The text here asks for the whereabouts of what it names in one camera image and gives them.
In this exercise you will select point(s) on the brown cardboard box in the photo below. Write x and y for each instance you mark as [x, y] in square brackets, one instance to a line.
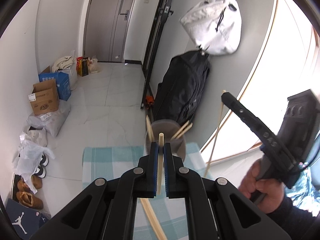
[44, 97]

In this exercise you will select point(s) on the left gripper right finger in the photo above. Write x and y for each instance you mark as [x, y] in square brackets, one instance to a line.
[215, 208]

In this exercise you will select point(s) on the red black shopping bag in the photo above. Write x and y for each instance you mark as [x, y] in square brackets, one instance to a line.
[82, 66]

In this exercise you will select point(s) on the brown shoe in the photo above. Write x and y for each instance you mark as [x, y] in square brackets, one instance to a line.
[29, 200]
[23, 187]

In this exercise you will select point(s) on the person's right hand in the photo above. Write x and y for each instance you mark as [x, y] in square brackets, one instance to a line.
[271, 188]

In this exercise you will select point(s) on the grey parcel bag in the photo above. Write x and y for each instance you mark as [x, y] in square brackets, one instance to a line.
[51, 121]

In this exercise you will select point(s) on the translucent plastic bag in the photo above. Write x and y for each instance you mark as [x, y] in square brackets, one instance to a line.
[93, 66]

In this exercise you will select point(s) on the beige cloth pile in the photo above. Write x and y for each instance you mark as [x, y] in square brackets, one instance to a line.
[62, 63]

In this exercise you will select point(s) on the black backpack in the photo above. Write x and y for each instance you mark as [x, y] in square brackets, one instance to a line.
[180, 92]

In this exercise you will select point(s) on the white paper parcel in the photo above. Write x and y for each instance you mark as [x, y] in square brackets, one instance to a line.
[38, 136]

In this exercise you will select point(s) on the white hanging bag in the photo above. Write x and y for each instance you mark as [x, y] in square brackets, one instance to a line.
[214, 26]

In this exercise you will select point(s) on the blue cardboard box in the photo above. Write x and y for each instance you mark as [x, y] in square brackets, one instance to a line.
[62, 83]

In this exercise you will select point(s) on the black metal stand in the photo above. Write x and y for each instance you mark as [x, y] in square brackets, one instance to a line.
[162, 13]

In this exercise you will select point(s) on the white grey utensil holder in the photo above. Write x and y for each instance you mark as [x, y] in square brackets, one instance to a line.
[169, 128]

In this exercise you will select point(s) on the black white sneaker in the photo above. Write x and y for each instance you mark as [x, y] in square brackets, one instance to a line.
[44, 160]
[40, 172]

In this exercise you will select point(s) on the wooden chopstick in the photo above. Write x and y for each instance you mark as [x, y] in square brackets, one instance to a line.
[149, 129]
[160, 162]
[214, 139]
[183, 129]
[153, 220]

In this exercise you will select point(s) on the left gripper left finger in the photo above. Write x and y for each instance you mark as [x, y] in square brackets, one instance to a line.
[106, 208]

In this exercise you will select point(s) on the grey entrance door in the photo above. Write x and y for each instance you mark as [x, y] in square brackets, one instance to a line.
[106, 26]

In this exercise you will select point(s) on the navy jordan shoe box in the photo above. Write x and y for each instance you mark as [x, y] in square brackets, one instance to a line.
[26, 221]

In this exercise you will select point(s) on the white plastic bag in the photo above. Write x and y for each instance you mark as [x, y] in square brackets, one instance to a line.
[28, 160]

